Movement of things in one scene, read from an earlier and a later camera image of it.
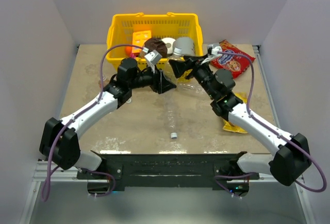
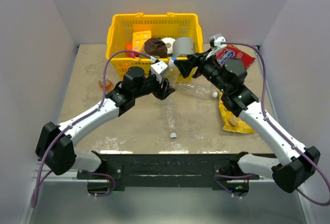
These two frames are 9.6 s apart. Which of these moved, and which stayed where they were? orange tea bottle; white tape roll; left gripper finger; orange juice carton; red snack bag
Moved: left gripper finger
Stayed: white tape roll; orange juice carton; orange tea bottle; red snack bag
